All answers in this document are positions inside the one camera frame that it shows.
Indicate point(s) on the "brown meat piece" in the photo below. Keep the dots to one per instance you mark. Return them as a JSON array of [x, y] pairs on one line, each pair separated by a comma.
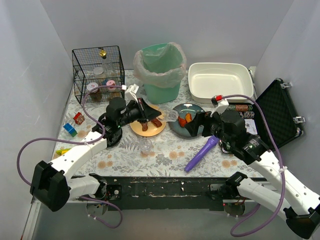
[[157, 123], [144, 126]]

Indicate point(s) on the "glass bottle gold cap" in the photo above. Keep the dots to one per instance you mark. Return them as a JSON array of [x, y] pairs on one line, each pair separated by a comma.
[[107, 64]]

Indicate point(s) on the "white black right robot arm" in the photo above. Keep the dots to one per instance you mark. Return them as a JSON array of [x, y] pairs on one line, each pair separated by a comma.
[[293, 201]]

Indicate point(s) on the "yellow toy brick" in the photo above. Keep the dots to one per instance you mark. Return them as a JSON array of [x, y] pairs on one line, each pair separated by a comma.
[[61, 152]]

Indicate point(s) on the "pink bin liner bag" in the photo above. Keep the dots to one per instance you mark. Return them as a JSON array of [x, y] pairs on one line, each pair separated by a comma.
[[140, 67]]

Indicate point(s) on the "black wire cage rack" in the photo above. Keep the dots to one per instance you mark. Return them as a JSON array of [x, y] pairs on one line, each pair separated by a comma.
[[84, 60]]

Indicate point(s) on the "blue glazed ceramic plate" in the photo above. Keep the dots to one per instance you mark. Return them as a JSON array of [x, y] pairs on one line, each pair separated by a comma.
[[183, 109]]

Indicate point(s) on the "brown jar white lid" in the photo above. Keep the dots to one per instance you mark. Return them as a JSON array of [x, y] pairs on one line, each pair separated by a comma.
[[94, 92]]

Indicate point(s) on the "brown meat piece right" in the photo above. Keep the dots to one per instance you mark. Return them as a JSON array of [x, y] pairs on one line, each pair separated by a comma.
[[157, 123]]

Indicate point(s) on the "white rectangular basin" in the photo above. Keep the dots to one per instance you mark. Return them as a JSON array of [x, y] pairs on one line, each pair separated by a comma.
[[208, 79]]

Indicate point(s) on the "orange chicken wing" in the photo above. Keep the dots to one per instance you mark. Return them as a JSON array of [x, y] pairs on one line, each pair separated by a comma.
[[182, 122], [188, 117]]

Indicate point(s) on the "yellow plastic plate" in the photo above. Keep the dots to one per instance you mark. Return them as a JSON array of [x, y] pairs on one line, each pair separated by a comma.
[[152, 129]]

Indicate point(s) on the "green trash bin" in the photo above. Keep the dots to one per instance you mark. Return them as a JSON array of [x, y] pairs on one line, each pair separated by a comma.
[[158, 95]]

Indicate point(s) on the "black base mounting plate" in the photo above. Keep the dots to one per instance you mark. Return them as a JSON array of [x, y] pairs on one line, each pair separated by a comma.
[[171, 193]]

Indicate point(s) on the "blue toy brick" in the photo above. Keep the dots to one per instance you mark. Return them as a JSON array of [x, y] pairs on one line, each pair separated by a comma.
[[68, 127]]

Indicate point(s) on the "purple toy microphone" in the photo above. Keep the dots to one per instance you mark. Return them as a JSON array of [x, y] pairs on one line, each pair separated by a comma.
[[211, 143]]

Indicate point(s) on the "brown meat piece left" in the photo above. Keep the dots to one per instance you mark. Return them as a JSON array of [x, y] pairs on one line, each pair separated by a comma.
[[144, 126]]

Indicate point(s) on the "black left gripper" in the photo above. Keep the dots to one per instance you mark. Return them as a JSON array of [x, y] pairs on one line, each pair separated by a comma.
[[143, 110]]

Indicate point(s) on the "clear jar blue label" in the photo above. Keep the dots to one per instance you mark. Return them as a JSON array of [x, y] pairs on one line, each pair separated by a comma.
[[100, 75]]

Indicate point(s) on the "pink lid spice jar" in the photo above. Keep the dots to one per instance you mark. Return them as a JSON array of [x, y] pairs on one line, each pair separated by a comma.
[[113, 92]]

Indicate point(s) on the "clear cup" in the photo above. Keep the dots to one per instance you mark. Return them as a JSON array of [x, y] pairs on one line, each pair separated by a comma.
[[145, 146], [170, 115]]

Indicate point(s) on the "orange chicken wing left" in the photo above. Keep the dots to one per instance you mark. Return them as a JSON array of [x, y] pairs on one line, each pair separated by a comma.
[[182, 122]]

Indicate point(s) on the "playing card deck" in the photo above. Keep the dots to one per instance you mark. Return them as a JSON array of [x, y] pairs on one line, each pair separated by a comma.
[[251, 126]]

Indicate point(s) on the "black poker chip case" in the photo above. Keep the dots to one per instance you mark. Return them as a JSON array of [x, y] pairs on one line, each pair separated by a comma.
[[280, 114]]

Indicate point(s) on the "green blue chip stack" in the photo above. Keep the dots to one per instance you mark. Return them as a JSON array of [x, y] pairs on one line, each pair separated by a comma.
[[232, 107]]

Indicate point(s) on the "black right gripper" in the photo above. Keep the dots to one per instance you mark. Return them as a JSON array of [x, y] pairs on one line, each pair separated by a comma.
[[205, 124]]

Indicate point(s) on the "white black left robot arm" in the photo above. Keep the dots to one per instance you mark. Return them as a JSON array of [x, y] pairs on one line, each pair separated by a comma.
[[54, 183]]

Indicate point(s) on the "red tan chip stack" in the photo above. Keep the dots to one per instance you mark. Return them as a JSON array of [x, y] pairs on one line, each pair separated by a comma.
[[243, 107]]

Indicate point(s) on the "orange chicken wing right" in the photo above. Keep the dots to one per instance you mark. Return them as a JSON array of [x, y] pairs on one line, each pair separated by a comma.
[[188, 117]]

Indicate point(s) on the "green toy brick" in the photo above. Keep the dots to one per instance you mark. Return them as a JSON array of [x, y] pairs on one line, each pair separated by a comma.
[[73, 132]]

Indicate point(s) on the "red owl toy block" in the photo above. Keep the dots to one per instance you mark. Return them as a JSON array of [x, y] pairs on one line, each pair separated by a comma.
[[79, 118]]

